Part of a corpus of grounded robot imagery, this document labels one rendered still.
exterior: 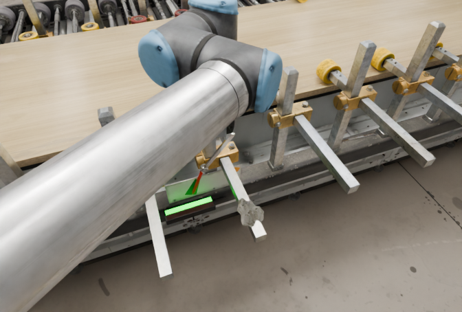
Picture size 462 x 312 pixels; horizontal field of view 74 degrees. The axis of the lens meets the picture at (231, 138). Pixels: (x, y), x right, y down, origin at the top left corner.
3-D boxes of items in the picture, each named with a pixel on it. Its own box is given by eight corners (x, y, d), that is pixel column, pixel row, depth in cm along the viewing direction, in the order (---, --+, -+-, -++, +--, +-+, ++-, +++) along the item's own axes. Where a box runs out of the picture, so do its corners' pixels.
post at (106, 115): (150, 217, 106) (112, 112, 72) (140, 220, 105) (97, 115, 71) (148, 209, 108) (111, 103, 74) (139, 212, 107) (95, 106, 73)
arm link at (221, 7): (174, -3, 54) (206, -19, 60) (182, 60, 63) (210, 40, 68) (218, 9, 50) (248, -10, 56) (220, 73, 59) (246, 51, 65)
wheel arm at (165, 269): (175, 278, 76) (172, 272, 73) (161, 284, 75) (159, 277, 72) (146, 156, 105) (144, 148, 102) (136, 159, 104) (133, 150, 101)
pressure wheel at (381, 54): (394, 49, 117) (376, 62, 119) (396, 62, 123) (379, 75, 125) (383, 42, 121) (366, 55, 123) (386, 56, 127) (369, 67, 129)
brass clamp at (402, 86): (430, 90, 112) (436, 78, 108) (400, 98, 108) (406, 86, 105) (417, 81, 116) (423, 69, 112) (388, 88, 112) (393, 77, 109)
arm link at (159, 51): (182, 51, 43) (229, 18, 50) (123, 31, 47) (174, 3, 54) (189, 103, 49) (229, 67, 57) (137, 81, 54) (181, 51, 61)
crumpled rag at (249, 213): (268, 221, 81) (269, 216, 79) (244, 229, 79) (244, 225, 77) (254, 195, 87) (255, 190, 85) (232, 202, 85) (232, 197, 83)
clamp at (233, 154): (238, 161, 101) (238, 151, 97) (199, 172, 97) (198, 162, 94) (232, 149, 104) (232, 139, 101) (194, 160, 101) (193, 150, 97)
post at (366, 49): (336, 154, 122) (378, 42, 87) (329, 156, 121) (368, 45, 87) (331, 148, 124) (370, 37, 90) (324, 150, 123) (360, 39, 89)
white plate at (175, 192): (240, 182, 109) (241, 165, 102) (169, 204, 103) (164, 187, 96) (240, 181, 110) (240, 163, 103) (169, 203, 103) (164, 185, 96)
